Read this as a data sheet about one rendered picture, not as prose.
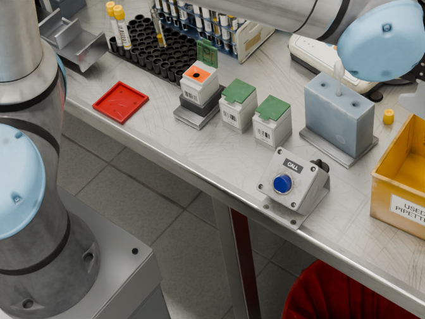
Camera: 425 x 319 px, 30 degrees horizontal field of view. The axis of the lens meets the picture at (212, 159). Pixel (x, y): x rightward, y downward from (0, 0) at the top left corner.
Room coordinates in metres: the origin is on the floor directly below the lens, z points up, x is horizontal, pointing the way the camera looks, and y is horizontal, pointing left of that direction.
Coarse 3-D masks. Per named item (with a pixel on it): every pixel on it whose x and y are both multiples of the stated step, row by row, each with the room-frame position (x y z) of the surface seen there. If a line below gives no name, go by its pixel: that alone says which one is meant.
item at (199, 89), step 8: (200, 64) 0.91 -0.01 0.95; (192, 72) 0.89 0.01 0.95; (200, 72) 0.89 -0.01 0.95; (208, 72) 0.89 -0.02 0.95; (216, 72) 0.89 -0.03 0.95; (184, 80) 0.89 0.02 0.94; (192, 80) 0.88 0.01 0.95; (200, 80) 0.87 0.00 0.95; (208, 80) 0.88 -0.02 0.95; (216, 80) 0.89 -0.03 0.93; (184, 88) 0.88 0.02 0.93; (192, 88) 0.87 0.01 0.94; (200, 88) 0.86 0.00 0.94; (208, 88) 0.87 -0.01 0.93; (216, 88) 0.89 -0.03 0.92; (184, 96) 0.89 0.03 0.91; (192, 96) 0.87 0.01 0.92; (200, 96) 0.86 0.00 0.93; (208, 96) 0.87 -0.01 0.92; (200, 104) 0.86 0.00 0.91
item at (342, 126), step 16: (320, 80) 0.81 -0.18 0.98; (336, 80) 0.80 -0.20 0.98; (304, 96) 0.80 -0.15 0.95; (320, 96) 0.78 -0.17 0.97; (336, 96) 0.77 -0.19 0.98; (352, 96) 0.76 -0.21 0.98; (320, 112) 0.78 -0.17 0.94; (336, 112) 0.75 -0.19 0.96; (352, 112) 0.73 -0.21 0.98; (368, 112) 0.73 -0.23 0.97; (304, 128) 0.80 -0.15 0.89; (320, 128) 0.78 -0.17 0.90; (336, 128) 0.75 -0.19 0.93; (352, 128) 0.73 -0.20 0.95; (368, 128) 0.74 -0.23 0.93; (320, 144) 0.76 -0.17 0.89; (336, 144) 0.75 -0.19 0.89; (352, 144) 0.72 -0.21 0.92; (368, 144) 0.74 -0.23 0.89; (336, 160) 0.73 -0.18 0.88; (352, 160) 0.72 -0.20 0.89
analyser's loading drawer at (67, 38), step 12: (48, 12) 1.15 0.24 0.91; (60, 12) 1.12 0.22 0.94; (48, 24) 1.09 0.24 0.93; (60, 24) 1.11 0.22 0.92; (72, 24) 1.07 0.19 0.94; (48, 36) 1.09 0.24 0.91; (60, 36) 1.05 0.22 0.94; (72, 36) 1.07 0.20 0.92; (84, 36) 1.07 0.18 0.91; (96, 36) 1.04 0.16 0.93; (60, 48) 1.05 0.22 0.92; (72, 48) 1.04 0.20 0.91; (84, 48) 1.02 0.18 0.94; (96, 48) 1.03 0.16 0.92; (108, 48) 1.04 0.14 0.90; (72, 60) 1.02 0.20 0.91; (84, 60) 1.01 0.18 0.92; (96, 60) 1.02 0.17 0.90
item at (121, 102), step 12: (120, 84) 0.97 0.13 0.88; (108, 96) 0.95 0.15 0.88; (120, 96) 0.95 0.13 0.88; (132, 96) 0.94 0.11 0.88; (144, 96) 0.93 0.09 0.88; (96, 108) 0.92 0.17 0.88; (108, 108) 0.92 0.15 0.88; (120, 108) 0.92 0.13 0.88; (132, 108) 0.91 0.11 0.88; (120, 120) 0.89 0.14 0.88
